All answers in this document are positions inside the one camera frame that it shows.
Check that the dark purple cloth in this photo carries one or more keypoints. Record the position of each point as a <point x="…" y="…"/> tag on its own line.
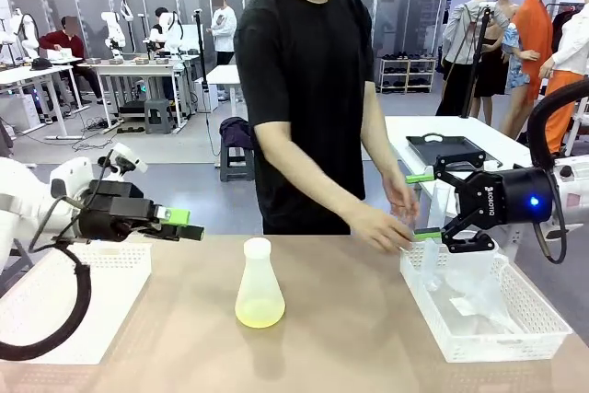
<point x="234" y="133"/>

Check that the black stand pole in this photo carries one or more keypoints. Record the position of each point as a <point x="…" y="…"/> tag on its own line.
<point x="199" y="43"/>

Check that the long white desk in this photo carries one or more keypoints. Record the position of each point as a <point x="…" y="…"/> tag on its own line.
<point x="27" y="73"/>

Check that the person's left hand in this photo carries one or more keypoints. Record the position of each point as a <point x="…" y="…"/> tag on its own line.
<point x="400" y="195"/>

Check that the mannequin in orange coat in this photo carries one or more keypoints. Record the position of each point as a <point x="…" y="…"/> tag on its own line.
<point x="534" y="34"/>

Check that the black tripod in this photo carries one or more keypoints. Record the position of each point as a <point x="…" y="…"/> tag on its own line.
<point x="478" y="43"/>

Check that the mannequin in orange trousers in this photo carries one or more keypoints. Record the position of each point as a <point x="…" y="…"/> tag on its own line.
<point x="559" y="89"/>

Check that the small white table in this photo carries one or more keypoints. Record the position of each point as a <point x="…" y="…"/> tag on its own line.
<point x="223" y="74"/>

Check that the person in black clothes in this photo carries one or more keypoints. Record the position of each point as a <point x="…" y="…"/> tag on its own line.
<point x="161" y="25"/>

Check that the person in red sweater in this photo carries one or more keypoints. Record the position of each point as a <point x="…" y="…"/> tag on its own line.
<point x="69" y="43"/>

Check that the white lab robot arm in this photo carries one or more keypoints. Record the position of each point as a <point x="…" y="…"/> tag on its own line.
<point x="112" y="25"/>
<point x="175" y="36"/>
<point x="27" y="29"/>

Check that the person's right forearm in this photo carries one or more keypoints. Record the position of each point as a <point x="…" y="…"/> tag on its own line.
<point x="322" y="190"/>

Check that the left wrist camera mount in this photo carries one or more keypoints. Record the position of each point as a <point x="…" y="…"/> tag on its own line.
<point x="131" y="160"/>

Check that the white shoe rack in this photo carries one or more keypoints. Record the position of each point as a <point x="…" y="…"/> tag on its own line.
<point x="409" y="75"/>

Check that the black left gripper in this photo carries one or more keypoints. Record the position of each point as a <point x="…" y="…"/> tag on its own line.
<point x="115" y="213"/>

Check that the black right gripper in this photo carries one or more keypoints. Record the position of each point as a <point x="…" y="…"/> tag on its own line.
<point x="515" y="199"/>

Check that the figure in black dress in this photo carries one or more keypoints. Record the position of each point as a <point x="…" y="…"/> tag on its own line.
<point x="490" y="75"/>

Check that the person in white t-shirt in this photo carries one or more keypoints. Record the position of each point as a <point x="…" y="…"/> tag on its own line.
<point x="224" y="29"/>

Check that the black tray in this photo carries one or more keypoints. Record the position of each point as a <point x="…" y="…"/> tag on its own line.
<point x="442" y="146"/>

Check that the mannequin in grey shirt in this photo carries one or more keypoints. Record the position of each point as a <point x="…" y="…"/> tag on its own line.
<point x="460" y="34"/>

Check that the white perforated plastic basket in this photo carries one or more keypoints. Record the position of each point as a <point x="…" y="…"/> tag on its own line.
<point x="506" y="347"/>
<point x="115" y="264"/>

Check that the grey step stool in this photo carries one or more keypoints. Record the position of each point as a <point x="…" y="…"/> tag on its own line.
<point x="158" y="112"/>
<point x="234" y="172"/>

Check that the translucent plastic conical flask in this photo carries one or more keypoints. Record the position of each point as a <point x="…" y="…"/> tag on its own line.
<point x="260" y="301"/>

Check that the black cap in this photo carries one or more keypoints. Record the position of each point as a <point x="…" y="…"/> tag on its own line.
<point x="41" y="64"/>

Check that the person's right hand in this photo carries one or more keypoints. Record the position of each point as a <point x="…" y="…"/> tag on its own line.
<point x="382" y="234"/>

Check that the white workbench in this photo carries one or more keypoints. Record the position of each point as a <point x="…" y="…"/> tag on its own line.
<point x="133" y="69"/>

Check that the clear graduated cylinder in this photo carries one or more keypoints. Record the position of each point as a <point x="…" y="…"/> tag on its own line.
<point x="432" y="269"/>

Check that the white drawer cabinet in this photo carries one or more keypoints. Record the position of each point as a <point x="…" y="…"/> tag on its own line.
<point x="207" y="94"/>

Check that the person in black t-shirt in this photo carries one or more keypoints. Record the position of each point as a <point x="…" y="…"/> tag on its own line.
<point x="303" y="89"/>

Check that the person's left forearm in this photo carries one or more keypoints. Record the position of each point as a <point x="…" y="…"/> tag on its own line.
<point x="382" y="158"/>

